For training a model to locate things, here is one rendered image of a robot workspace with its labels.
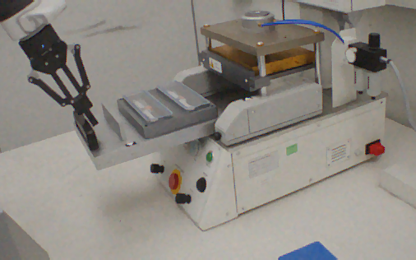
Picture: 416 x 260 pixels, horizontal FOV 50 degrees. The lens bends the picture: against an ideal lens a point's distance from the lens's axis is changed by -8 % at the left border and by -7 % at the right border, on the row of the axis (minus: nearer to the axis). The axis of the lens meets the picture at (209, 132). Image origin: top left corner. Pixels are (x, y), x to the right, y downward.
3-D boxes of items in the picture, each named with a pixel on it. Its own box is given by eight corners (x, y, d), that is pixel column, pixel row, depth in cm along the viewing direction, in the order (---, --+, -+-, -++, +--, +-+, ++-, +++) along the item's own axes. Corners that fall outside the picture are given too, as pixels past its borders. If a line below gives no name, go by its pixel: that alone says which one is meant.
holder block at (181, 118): (181, 90, 117) (179, 81, 116) (218, 116, 100) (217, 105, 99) (117, 109, 111) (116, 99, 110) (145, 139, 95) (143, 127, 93)
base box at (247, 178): (307, 115, 148) (306, 63, 140) (392, 161, 117) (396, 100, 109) (149, 169, 129) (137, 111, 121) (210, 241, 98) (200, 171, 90)
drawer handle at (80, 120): (84, 123, 106) (80, 107, 104) (99, 148, 93) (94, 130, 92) (76, 126, 105) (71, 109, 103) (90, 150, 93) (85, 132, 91)
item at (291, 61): (267, 49, 124) (265, 15, 120) (319, 69, 106) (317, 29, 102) (210, 63, 118) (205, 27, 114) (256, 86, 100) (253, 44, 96)
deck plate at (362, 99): (306, 63, 141) (306, 60, 140) (388, 96, 112) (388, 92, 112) (165, 102, 124) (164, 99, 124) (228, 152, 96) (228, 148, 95)
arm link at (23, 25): (-3, 19, 86) (13, 40, 89) (0, 27, 76) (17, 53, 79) (49, -16, 89) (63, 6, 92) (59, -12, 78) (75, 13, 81)
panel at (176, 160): (150, 170, 127) (168, 104, 122) (198, 226, 102) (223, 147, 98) (144, 169, 126) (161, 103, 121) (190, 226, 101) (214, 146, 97)
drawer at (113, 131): (187, 102, 120) (183, 72, 117) (229, 132, 102) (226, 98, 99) (76, 135, 110) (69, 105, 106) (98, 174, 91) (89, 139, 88)
